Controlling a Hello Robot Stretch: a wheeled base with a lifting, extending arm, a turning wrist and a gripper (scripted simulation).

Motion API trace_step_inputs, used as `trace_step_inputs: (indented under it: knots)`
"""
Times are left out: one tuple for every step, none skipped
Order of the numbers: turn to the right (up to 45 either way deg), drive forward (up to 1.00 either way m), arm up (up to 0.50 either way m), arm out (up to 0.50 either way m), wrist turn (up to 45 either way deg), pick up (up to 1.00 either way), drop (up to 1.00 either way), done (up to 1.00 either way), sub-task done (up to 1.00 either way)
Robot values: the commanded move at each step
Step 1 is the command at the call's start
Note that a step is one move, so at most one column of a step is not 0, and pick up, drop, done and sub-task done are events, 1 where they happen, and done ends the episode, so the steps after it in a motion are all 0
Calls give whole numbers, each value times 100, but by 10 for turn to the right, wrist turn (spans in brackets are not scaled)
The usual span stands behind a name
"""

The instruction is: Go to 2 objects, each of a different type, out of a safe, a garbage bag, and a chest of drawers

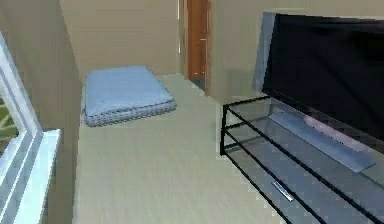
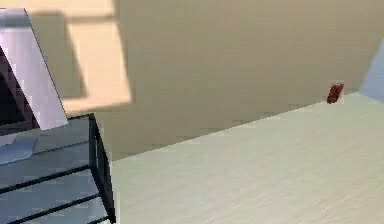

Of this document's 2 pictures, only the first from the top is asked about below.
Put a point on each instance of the blue floor cushion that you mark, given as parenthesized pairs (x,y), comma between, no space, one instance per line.
(125,93)

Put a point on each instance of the brown wooden room door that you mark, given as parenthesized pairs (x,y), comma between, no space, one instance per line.
(198,40)

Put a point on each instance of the black glass television stand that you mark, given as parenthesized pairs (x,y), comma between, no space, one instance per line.
(266,156)

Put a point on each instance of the black flat television set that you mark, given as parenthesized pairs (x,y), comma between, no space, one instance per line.
(330,70)

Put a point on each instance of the white framed window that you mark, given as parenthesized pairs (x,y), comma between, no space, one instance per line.
(16,143)

